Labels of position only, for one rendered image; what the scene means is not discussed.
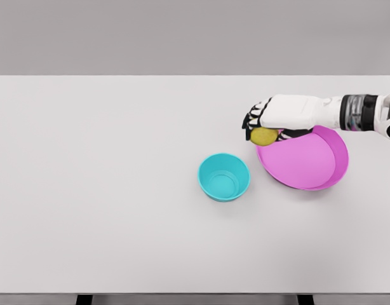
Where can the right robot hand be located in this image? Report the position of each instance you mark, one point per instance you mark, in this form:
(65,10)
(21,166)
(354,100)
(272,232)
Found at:
(287,111)

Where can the pink plate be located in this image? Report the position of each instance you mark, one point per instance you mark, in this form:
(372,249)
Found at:
(301,162)

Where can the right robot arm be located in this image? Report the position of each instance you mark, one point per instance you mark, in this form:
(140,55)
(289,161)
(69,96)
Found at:
(357,112)

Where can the yellow-green apple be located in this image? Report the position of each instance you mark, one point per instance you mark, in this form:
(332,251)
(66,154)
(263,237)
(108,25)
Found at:
(263,136)

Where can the blue bowl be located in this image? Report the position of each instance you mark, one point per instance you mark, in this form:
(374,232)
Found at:
(224,177)

